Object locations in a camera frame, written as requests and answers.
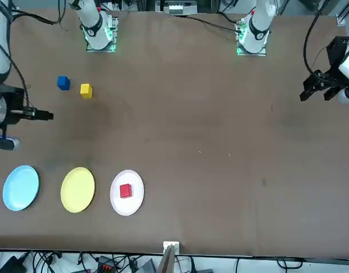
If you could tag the white power strip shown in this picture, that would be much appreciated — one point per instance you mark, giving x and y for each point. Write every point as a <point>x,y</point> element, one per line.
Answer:
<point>175,10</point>

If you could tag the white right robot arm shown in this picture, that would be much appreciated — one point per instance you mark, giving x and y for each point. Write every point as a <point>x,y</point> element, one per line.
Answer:
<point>96,31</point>

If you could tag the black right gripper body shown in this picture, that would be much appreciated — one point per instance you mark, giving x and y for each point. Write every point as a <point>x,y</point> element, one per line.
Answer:
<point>14,102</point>

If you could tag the red cube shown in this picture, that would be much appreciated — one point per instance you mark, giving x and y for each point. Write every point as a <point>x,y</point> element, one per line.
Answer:
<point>125,191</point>

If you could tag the white plate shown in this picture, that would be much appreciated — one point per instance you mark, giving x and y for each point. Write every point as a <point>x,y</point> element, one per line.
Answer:
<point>117,204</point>

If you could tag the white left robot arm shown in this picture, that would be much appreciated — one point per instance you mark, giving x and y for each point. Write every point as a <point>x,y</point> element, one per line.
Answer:
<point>258,31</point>

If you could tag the black power adapter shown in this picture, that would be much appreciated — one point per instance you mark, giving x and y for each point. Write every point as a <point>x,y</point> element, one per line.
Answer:
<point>12,266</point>

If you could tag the light blue plate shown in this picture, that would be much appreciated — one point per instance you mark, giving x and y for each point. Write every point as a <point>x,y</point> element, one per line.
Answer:
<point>20,187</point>

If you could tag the blue cube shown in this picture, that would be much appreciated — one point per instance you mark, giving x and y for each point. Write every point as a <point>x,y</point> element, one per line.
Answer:
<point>63,83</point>

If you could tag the aluminium corner rail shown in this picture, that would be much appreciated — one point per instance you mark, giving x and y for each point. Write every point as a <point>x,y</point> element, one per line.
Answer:
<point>341,20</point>

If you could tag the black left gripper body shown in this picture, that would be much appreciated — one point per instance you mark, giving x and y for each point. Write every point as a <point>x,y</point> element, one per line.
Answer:
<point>336,51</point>

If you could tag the yellow plate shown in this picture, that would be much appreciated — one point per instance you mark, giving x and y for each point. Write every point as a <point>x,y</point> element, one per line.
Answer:
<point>77,189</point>

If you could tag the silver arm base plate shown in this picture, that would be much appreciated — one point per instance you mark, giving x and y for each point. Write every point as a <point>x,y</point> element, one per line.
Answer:
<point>91,50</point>
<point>261,53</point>

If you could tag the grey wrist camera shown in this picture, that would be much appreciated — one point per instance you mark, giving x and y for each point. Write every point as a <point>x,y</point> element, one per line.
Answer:
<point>9,144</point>

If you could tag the red and black device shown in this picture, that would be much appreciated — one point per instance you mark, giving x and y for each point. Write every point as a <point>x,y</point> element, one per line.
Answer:
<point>106,266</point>

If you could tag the green lit circuit board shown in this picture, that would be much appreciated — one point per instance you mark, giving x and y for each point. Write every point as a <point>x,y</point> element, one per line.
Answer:
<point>241,25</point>
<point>114,24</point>

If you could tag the white post bracket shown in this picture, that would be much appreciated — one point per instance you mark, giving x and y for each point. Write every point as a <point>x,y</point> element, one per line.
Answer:
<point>177,247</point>

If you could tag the yellow cube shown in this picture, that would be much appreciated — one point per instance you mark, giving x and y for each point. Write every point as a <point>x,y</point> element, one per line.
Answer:
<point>86,90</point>

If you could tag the aluminium camera post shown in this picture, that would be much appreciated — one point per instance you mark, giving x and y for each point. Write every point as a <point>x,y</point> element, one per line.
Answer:
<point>167,261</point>

